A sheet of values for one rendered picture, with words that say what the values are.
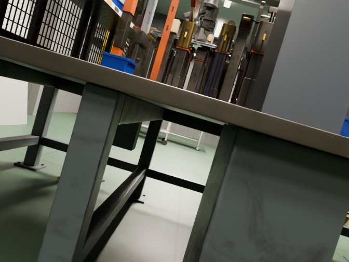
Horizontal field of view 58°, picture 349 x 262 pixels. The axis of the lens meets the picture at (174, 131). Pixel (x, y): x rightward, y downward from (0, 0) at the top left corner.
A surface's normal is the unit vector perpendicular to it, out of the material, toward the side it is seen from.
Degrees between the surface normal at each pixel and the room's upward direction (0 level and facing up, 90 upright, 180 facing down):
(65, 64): 90
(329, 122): 90
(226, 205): 90
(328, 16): 90
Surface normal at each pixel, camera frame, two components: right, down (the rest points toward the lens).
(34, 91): -0.04, 0.04
